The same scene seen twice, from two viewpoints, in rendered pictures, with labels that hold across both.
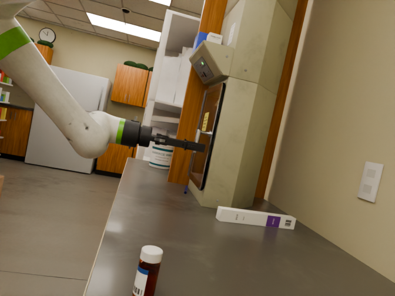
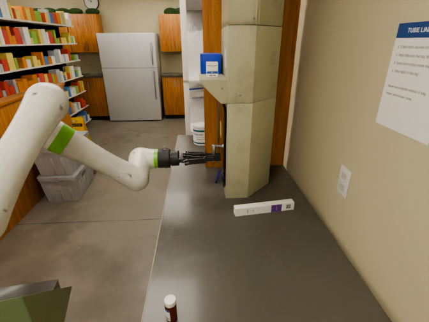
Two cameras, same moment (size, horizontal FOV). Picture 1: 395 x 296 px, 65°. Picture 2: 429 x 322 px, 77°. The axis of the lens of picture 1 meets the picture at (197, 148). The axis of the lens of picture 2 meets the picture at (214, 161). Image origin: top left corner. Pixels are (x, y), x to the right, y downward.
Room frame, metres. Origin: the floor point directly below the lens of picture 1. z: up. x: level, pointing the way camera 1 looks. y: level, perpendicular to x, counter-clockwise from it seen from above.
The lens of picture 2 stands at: (-0.04, -0.16, 1.66)
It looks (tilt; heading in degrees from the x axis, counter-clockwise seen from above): 24 degrees down; 8
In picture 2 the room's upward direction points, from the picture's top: straight up
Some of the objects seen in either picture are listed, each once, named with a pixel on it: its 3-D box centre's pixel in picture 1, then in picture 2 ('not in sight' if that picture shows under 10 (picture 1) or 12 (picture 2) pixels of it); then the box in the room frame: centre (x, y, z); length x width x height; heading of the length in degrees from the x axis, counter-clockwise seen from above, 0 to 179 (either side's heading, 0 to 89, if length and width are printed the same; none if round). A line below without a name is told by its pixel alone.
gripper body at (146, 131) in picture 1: (152, 137); (180, 158); (1.11, 0.16, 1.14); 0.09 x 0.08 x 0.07; 101
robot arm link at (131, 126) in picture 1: (131, 132); (165, 157); (1.10, 0.24, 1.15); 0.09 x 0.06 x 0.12; 11
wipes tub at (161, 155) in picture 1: (161, 155); (202, 133); (1.88, 0.20, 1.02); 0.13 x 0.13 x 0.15
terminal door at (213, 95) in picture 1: (204, 135); (221, 140); (1.26, -0.02, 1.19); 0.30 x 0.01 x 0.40; 11
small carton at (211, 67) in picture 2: (213, 43); (212, 69); (1.21, 0.02, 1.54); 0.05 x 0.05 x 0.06; 11
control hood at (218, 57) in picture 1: (206, 66); (211, 86); (1.25, 0.03, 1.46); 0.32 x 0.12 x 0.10; 11
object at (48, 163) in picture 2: not in sight; (64, 152); (2.56, 1.94, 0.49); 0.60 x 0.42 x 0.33; 11
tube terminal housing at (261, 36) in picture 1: (242, 109); (248, 114); (1.29, -0.15, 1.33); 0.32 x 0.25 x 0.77; 11
